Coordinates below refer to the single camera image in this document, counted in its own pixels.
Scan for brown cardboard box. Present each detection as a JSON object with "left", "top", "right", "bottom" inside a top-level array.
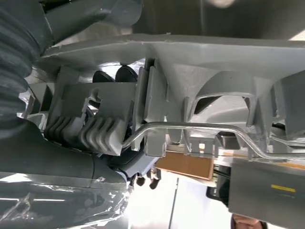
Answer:
[{"left": 154, "top": 151, "right": 215, "bottom": 181}]

